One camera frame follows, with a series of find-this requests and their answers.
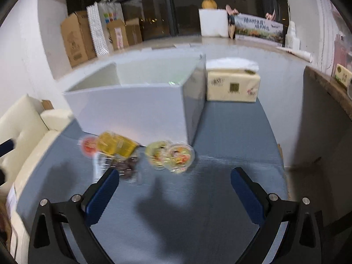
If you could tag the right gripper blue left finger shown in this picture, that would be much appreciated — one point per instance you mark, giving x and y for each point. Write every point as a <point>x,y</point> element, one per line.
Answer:
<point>98,195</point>

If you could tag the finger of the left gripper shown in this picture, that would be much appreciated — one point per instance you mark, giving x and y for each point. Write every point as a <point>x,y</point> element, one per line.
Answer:
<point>6,147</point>

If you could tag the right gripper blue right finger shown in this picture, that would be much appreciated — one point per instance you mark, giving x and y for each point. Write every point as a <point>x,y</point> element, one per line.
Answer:
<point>252,196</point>

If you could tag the cream leather sofa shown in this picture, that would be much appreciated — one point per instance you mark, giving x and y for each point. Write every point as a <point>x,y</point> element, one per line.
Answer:
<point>33,132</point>

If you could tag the white silver snack packet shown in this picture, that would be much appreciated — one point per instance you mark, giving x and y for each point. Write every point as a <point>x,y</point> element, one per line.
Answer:
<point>127,168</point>

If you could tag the blue grey table mat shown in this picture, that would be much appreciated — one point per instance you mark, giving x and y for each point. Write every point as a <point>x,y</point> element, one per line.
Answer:
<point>195,216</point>

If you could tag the small red jelly cup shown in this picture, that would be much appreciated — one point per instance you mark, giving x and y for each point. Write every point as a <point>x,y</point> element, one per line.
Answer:
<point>88,145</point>

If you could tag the orange yellow jelly cup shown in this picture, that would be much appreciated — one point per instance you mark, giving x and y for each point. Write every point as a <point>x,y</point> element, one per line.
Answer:
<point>107,143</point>

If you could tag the amber jelly cup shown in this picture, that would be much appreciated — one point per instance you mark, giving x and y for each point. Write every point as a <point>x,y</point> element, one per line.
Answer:
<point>125,146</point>

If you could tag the pale yellow jelly cup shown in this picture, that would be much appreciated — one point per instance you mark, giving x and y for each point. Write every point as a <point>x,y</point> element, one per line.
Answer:
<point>155,153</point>

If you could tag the cartoon lid jelly cup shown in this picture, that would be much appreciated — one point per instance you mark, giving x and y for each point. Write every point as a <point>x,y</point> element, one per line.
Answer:
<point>178,157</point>

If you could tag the white cardboard storage box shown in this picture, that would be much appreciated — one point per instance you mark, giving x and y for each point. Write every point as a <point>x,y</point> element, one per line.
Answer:
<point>157,98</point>

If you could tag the yellow tissue paper pack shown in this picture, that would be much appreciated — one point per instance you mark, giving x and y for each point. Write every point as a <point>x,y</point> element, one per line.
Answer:
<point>232,79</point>

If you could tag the tall brown cardboard box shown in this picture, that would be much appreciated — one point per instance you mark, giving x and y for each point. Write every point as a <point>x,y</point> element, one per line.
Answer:
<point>77,39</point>

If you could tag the wooden side shelf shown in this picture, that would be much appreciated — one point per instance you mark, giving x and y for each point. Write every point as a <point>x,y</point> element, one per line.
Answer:
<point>332,87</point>

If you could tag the green white small box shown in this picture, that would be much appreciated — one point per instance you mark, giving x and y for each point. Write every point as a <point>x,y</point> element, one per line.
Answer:
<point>343,75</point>

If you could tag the rolled white paper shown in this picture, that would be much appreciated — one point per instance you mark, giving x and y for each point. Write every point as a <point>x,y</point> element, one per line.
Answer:
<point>306,56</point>

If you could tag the open small cardboard box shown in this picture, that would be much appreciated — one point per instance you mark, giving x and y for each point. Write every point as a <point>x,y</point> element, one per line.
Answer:
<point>124,34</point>

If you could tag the white dotted paper bag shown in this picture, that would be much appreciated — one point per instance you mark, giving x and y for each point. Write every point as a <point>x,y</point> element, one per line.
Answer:
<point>100,14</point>

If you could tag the white plastic bottle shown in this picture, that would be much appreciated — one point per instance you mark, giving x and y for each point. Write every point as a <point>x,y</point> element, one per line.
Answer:
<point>291,39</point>

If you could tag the landscape printed long box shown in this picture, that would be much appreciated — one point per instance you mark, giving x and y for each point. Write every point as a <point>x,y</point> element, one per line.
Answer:
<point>248,26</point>

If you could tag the white foam box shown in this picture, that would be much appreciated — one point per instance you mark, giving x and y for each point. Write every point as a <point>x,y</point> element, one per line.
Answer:
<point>213,23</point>

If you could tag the yellow pomelo fruit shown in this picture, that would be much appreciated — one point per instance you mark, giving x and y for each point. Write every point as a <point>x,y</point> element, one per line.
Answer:
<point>209,4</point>

